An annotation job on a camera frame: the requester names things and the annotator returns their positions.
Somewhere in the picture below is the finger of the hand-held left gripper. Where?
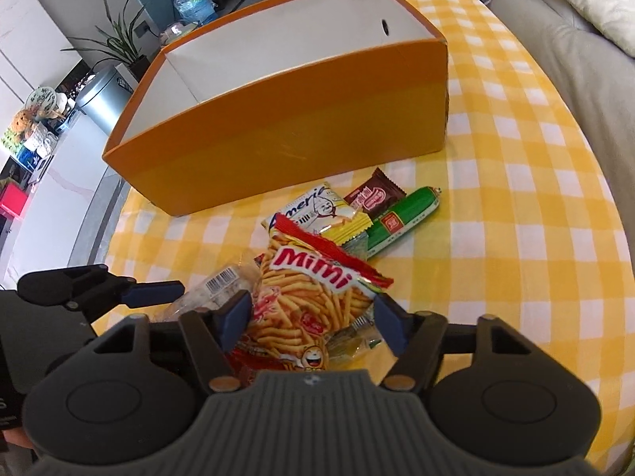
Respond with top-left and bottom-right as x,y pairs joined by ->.
17,264 -> 186,313

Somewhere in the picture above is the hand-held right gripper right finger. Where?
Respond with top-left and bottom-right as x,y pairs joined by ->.
372,294 -> 534,392

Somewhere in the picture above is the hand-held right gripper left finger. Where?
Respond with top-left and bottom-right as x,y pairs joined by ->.
94,290 -> 254,393

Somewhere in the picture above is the clear packet with barcode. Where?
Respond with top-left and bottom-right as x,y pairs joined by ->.
154,258 -> 264,324

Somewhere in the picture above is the red orange stick snack bag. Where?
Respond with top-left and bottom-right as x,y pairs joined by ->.
225,213 -> 395,374

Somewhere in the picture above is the yellow white cracker packet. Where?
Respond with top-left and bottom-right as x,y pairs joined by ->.
261,181 -> 373,249

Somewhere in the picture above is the orange cardboard box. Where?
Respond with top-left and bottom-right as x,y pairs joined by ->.
102,0 -> 450,217

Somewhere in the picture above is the small yellow green packet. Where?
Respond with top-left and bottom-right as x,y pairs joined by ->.
327,315 -> 385,361

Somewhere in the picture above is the green sausage stick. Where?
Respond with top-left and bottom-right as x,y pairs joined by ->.
366,186 -> 443,260

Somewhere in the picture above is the brown chocolate wafer packet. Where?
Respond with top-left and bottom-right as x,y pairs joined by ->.
343,167 -> 408,219

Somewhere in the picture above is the white low cabinet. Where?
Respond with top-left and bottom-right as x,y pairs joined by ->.
0,109 -> 125,283

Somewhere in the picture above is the red box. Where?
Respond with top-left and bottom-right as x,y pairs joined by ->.
0,181 -> 31,219

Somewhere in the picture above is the yellow checked tablecloth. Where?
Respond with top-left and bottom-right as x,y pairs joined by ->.
94,0 -> 628,476

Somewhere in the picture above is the grey metal trash can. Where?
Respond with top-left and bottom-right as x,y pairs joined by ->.
74,67 -> 135,136

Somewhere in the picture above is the brown stuffed toy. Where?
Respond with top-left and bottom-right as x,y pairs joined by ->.
12,109 -> 35,136

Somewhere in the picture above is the white green round fan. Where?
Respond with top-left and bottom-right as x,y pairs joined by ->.
25,86 -> 63,117

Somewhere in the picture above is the potted plant with long leaves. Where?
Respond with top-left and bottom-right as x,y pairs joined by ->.
62,0 -> 150,81

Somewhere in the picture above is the white round stool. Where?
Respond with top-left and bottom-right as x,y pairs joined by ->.
161,21 -> 196,43

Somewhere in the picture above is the beige sofa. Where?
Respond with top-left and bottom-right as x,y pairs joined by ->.
489,0 -> 635,358

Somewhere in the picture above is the cream cushion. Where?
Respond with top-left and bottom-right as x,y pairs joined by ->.
523,0 -> 635,58

